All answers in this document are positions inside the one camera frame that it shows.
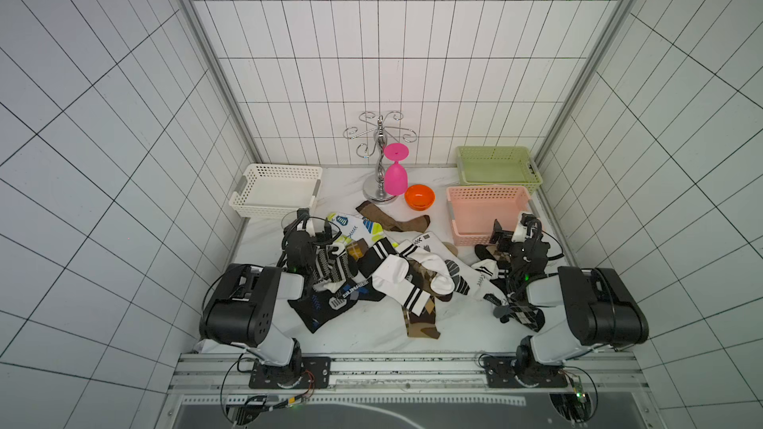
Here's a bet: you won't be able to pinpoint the black striped sock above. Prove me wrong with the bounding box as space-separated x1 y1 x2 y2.
313 243 351 293

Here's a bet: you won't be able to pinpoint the black sock white logo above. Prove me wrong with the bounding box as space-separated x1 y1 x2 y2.
288 280 387 334

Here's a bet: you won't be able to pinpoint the white sock grey pattern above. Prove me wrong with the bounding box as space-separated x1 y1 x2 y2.
412 232 508 306

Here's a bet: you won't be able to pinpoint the white sock black stripes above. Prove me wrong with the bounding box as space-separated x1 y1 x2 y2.
360 238 455 314

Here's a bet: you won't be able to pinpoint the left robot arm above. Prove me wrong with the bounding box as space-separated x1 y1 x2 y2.
194 208 341 388

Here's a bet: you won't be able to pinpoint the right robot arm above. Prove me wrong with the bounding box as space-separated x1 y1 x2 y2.
489 212 649 387

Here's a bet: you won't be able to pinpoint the white plastic basket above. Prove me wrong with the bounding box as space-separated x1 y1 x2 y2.
229 164 323 220

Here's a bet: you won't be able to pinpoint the pink plastic basket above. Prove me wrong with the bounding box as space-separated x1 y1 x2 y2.
446 185 531 246

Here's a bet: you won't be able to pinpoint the green plastic basket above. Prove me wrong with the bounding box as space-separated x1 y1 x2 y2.
456 146 542 194

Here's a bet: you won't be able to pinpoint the clear drinking glass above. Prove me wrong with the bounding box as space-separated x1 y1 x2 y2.
281 208 342 247

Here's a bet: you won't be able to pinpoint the black white sock pile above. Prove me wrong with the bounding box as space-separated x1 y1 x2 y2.
472 244 513 289

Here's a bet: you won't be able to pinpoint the white sock yellow blue patches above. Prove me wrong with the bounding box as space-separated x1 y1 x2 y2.
327 213 385 246

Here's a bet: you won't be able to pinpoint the black grey argyle sock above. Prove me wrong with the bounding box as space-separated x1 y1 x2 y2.
493 299 546 332

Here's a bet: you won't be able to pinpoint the chrome cup holder stand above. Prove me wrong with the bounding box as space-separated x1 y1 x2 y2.
343 110 418 205

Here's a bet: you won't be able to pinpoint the brown long sock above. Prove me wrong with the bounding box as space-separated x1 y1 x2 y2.
356 201 431 234

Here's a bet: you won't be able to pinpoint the pink plastic goblet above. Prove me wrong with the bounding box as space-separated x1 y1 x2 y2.
383 143 409 196

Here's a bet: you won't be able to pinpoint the orange plastic bowl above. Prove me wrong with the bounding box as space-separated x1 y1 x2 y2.
405 184 436 212

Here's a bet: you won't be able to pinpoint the brown argyle sock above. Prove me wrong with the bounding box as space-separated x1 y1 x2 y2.
403 259 453 340

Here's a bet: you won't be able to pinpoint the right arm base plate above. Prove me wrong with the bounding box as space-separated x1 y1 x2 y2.
478 355 569 389

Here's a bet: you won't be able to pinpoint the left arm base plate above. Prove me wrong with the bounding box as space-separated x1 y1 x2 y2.
248 357 333 390

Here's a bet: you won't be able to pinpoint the aluminium rail frame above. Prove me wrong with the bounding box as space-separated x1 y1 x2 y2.
156 352 665 428

